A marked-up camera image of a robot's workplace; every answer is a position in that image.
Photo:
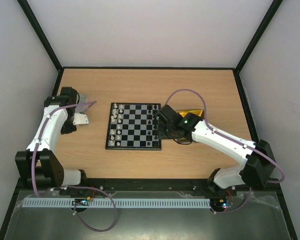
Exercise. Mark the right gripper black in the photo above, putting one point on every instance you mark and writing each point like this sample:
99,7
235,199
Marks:
162,132

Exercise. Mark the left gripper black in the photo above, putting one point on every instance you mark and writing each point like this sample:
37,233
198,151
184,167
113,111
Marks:
65,130

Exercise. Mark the silver tin lid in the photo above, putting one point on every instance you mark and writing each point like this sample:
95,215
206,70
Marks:
82,99

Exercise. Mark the black silver chess board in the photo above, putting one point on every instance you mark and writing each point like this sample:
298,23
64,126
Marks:
136,124

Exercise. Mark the gold tin box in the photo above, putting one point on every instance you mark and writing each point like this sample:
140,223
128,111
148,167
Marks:
197,112

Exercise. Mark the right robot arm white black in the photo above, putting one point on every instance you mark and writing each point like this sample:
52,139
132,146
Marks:
255,159

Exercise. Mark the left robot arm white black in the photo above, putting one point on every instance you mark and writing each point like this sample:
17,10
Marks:
38,165

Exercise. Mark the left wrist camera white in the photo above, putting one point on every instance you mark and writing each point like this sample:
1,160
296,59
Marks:
80,119

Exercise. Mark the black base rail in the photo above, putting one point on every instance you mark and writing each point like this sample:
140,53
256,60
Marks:
194,187

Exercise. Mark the white slotted cable duct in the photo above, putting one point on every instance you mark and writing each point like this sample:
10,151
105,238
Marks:
120,203

